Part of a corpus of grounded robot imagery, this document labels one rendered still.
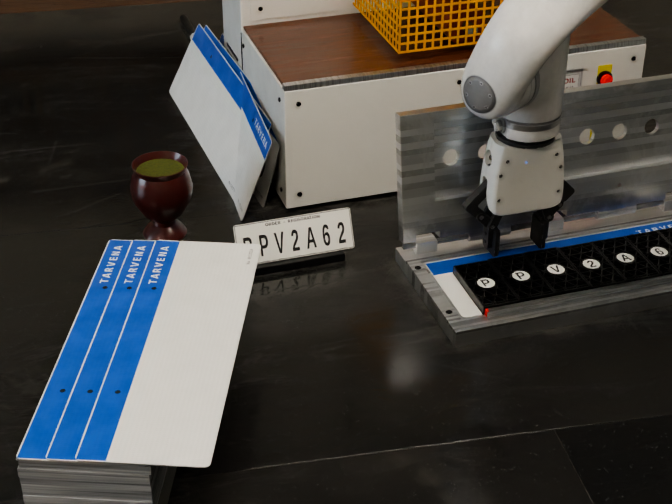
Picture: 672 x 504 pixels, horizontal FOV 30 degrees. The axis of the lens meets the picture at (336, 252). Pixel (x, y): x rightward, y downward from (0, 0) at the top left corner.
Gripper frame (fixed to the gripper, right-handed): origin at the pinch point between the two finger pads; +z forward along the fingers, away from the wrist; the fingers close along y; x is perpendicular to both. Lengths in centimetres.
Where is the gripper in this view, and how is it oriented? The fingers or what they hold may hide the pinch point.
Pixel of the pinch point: (515, 236)
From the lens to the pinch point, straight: 166.8
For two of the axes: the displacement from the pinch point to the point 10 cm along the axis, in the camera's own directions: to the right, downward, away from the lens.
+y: 9.5, -1.6, 2.7
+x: -3.1, -5.1, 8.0
